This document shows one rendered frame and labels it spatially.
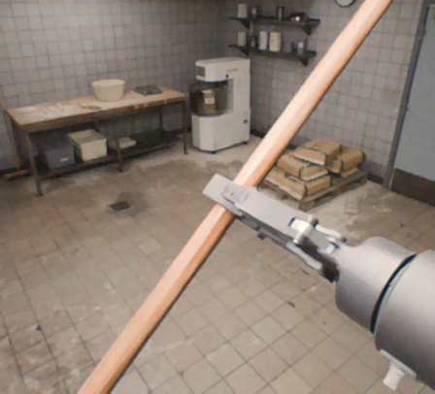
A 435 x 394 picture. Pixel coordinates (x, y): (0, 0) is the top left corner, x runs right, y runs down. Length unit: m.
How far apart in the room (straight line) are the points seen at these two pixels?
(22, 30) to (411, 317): 5.27
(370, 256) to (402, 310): 0.05
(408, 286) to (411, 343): 0.04
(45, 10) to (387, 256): 5.28
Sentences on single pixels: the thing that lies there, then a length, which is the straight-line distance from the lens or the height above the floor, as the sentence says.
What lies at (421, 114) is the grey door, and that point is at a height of 1.00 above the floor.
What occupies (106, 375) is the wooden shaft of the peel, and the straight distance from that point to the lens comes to 0.47.
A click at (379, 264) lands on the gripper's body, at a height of 1.99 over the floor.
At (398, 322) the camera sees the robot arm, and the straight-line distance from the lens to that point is 0.31.
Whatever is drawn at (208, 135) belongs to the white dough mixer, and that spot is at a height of 0.31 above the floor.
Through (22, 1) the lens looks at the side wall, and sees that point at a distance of 5.39.
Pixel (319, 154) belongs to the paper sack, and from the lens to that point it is 4.33.
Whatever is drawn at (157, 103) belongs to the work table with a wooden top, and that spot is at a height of 0.86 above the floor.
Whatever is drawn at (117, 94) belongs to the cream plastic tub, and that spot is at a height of 0.98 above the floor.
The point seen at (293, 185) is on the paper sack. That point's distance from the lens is 4.26.
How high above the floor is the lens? 2.18
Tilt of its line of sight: 26 degrees down
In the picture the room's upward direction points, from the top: straight up
